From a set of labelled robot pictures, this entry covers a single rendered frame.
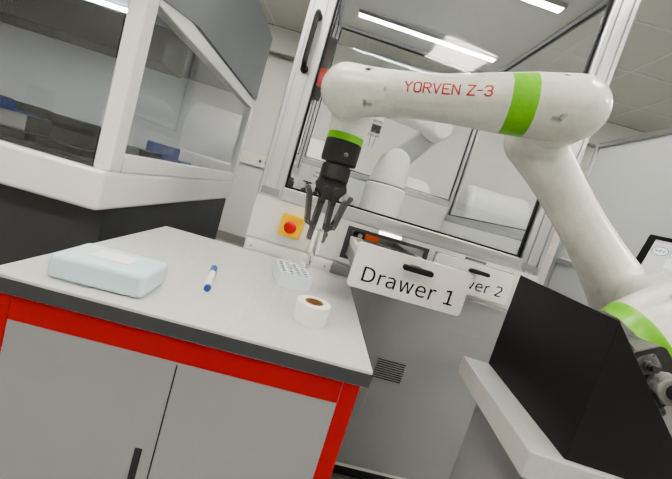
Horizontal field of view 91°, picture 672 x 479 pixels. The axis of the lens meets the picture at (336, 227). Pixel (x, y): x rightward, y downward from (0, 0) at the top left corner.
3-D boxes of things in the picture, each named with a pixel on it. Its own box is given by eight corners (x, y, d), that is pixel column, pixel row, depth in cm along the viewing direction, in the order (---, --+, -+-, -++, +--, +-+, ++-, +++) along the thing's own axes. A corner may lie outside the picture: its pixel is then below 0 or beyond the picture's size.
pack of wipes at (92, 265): (165, 283, 63) (170, 261, 63) (140, 301, 54) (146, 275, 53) (83, 263, 62) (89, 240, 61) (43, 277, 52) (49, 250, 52)
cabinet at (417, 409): (455, 510, 125) (528, 316, 117) (187, 446, 118) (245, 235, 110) (398, 371, 220) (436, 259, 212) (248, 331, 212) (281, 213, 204)
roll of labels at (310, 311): (332, 325, 67) (337, 307, 67) (310, 331, 62) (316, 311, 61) (307, 310, 71) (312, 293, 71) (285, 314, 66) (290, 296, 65)
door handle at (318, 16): (306, 69, 100) (323, 5, 98) (297, 66, 100) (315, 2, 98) (307, 74, 105) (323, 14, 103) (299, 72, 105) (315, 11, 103)
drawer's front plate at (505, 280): (505, 305, 115) (516, 275, 114) (427, 282, 113) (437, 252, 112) (502, 303, 116) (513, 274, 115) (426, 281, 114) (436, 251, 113)
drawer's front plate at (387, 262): (459, 316, 81) (473, 275, 80) (346, 285, 79) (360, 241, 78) (456, 314, 82) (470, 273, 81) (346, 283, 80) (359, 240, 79)
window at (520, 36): (518, 257, 116) (619, -21, 107) (285, 186, 111) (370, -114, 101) (517, 256, 117) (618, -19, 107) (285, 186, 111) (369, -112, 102)
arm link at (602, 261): (647, 312, 77) (534, 118, 85) (716, 327, 61) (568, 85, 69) (593, 334, 78) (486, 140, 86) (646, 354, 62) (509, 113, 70)
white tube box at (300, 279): (308, 292, 84) (313, 278, 83) (276, 286, 81) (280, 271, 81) (300, 276, 95) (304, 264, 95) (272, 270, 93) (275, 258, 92)
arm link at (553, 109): (581, 155, 67) (588, 98, 68) (627, 131, 54) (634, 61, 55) (487, 145, 70) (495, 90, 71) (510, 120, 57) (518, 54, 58)
